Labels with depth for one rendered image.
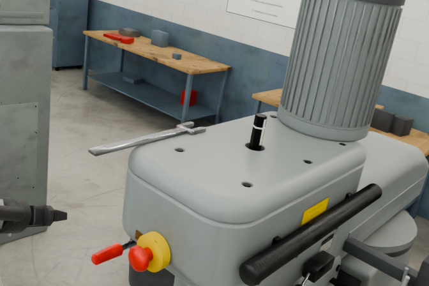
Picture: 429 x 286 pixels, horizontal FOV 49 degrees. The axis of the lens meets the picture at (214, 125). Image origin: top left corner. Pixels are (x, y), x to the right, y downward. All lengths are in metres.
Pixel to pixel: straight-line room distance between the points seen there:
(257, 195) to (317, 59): 0.36
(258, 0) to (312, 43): 5.05
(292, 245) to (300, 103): 0.33
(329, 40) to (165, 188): 0.43
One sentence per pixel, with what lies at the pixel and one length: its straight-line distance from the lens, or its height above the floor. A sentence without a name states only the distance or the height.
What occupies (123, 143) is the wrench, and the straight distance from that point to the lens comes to 0.78.
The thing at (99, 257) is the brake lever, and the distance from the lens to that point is 0.84.
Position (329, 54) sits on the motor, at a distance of 0.95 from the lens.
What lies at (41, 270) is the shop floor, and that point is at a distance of 3.60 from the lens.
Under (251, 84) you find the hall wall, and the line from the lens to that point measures 6.08.
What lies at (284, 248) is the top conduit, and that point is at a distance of 0.75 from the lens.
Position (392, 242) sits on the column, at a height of 1.56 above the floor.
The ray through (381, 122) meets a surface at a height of 0.96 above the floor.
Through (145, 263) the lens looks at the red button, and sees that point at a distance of 0.74.
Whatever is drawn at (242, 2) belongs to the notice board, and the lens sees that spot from 6.14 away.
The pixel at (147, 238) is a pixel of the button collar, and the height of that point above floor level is 1.79.
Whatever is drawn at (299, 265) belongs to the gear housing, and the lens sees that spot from 0.95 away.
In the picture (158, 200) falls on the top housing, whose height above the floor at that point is 1.84.
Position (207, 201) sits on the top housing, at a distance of 0.67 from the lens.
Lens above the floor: 2.21
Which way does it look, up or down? 20 degrees down
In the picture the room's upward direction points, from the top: 9 degrees clockwise
